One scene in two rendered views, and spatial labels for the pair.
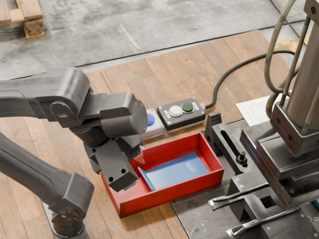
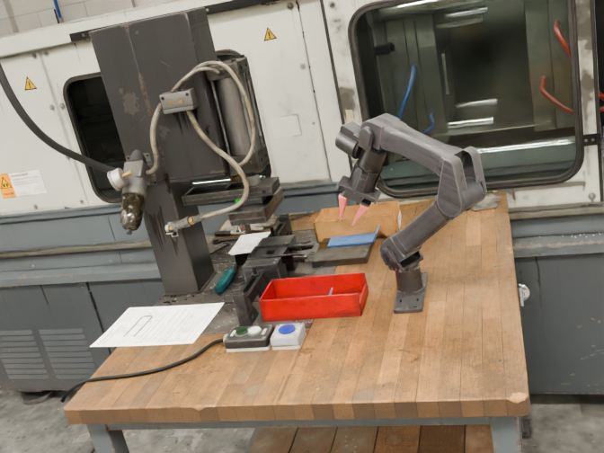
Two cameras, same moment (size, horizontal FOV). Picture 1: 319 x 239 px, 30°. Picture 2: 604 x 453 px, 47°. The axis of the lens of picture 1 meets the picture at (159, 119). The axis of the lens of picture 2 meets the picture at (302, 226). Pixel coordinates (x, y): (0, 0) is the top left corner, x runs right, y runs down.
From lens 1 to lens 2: 222 cm
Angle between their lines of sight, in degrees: 101
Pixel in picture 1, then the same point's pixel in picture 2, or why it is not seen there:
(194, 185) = (299, 285)
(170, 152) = (291, 313)
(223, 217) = not seen: hidden behind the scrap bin
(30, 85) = (398, 126)
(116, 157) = not seen: hidden behind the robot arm
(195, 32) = not seen: outside the picture
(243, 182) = (272, 261)
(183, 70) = (195, 382)
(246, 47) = (105, 392)
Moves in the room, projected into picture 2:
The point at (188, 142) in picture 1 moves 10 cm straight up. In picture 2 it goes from (272, 307) to (263, 271)
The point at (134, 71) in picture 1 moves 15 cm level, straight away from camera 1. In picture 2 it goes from (244, 393) to (192, 436)
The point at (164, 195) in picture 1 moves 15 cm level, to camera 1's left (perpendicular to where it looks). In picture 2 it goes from (326, 284) to (373, 293)
